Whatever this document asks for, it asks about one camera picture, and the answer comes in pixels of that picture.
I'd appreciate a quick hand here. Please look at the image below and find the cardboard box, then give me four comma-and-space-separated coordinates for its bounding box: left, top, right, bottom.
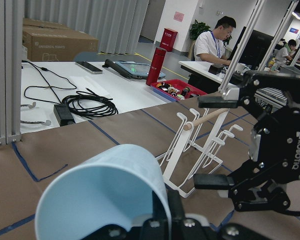
22, 18, 99, 62

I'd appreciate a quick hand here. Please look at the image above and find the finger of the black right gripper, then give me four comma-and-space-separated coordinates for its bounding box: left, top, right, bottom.
197, 87, 240, 109

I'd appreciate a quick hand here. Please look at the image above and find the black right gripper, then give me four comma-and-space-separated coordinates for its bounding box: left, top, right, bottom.
193, 70, 300, 217

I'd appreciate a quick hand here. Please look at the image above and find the coiled black cable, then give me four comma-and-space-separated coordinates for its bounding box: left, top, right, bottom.
61, 87, 119, 120

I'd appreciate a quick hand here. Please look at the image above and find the white wire cup rack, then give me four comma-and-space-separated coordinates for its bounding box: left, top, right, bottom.
155, 108, 243, 198

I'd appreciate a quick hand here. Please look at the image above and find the aluminium frame post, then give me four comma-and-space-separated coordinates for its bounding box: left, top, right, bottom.
0, 0, 25, 146

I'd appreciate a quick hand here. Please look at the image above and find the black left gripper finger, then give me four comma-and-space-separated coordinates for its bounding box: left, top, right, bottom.
152, 189, 185, 227

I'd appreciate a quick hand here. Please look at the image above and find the light blue plastic cup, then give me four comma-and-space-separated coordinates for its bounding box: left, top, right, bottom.
34, 144, 172, 240

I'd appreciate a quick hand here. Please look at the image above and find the blue teach pendant tablet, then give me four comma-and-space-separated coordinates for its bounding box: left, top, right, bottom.
102, 59, 151, 80

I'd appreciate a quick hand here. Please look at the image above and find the black power adapter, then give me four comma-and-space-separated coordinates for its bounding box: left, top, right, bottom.
53, 104, 75, 127

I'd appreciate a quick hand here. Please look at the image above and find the red parts tray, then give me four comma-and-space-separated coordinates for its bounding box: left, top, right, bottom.
150, 79, 207, 102

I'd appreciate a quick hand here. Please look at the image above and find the red thermos bottle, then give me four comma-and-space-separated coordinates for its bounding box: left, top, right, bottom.
146, 47, 167, 86

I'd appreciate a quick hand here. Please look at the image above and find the seated man in white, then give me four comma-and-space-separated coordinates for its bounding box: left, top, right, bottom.
188, 16, 236, 94

